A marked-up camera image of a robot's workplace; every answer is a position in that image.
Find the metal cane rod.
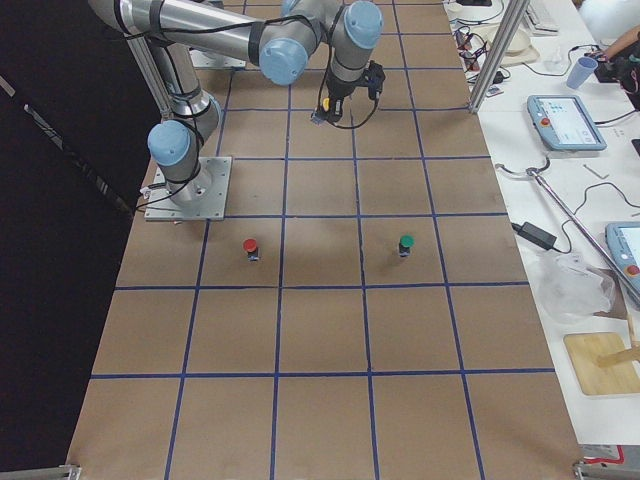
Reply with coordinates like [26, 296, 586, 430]
[495, 156, 639, 304]

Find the blue teach pendant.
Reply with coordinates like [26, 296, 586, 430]
[526, 95, 607, 152]
[605, 221, 639, 302]

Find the aluminium frame post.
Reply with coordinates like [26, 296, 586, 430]
[468, 0, 529, 114]

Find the blue teach pendant lower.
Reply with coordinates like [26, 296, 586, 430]
[605, 221, 639, 302]

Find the black power adapter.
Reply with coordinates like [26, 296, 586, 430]
[511, 222, 557, 251]

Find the wooden board stand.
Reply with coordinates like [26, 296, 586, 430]
[563, 316, 639, 396]

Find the person forearm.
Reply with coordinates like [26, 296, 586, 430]
[603, 26, 639, 60]

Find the yellow push button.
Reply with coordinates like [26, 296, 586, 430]
[311, 97, 333, 125]

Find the clear plastic bag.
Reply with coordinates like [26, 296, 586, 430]
[525, 251, 616, 325]

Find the white plate stack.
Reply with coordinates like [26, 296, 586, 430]
[471, 24, 540, 67]

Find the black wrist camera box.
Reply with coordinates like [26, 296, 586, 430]
[363, 60, 386, 102]

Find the blue teach pendant upper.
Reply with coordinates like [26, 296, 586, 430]
[526, 95, 607, 152]

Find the light blue plastic cup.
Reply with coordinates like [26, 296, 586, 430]
[566, 56, 599, 89]

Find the red push button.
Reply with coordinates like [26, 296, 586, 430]
[242, 238, 260, 262]

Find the green push button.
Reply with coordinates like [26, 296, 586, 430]
[398, 234, 415, 258]

